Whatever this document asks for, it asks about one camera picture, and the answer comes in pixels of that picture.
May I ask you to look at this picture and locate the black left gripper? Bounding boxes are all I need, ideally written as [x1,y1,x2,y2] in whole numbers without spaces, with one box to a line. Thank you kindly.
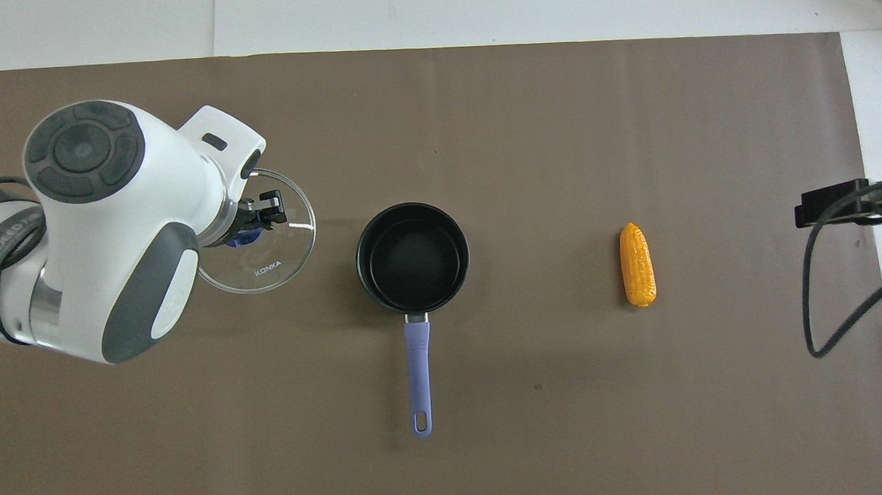
[221,191,290,241]

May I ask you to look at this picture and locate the glass lid with blue knob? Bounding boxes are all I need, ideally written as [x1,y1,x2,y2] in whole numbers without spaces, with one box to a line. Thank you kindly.
[194,166,320,297]

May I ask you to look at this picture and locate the yellow corn cob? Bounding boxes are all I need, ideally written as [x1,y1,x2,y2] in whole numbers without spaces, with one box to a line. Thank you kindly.
[619,222,657,309]

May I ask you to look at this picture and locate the brown table mat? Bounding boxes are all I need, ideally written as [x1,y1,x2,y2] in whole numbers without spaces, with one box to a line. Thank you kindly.
[0,22,882,495]

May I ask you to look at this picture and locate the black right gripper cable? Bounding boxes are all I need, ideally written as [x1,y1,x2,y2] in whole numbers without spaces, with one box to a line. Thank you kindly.
[795,178,882,359]

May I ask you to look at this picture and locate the black saucepan purple handle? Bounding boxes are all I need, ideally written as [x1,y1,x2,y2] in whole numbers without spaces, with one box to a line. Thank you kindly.
[354,200,479,441]

